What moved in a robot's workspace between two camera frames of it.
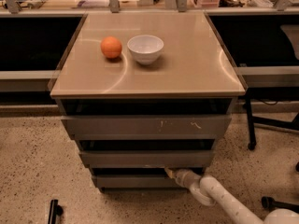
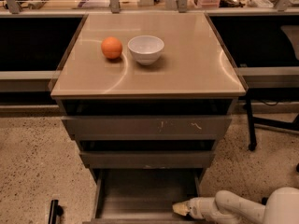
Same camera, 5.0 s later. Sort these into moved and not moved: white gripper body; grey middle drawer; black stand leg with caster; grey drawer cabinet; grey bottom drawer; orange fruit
Moved: white gripper body; grey bottom drawer
Not moved: grey middle drawer; orange fruit; black stand leg with caster; grey drawer cabinet
